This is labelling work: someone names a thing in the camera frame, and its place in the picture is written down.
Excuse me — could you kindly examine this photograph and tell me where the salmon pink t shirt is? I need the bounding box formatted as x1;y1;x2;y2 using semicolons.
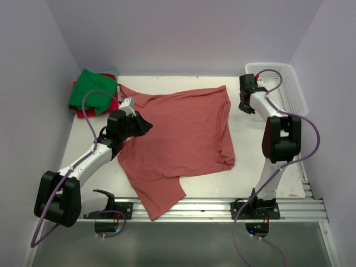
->
117;85;235;220

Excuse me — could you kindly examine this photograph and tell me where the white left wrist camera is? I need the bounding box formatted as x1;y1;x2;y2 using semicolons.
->
118;97;136;116

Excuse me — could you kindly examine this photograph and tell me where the green folded t shirt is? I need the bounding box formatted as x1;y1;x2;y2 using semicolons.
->
68;69;117;116

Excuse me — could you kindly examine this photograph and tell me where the aluminium mounting rail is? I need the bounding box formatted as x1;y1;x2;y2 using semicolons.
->
38;196;326;223

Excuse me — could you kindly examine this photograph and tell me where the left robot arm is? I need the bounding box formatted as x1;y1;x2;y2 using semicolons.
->
34;110;153;227

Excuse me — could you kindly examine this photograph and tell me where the white plastic basket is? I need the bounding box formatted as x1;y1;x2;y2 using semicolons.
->
245;62;309;116

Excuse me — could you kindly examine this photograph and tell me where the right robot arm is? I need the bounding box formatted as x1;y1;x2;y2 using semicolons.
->
230;74;301;220

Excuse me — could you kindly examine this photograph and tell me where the red folded t shirt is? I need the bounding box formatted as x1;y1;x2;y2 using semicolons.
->
68;73;119;118

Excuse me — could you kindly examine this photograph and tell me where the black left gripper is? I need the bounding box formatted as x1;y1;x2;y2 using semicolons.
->
120;111;152;140

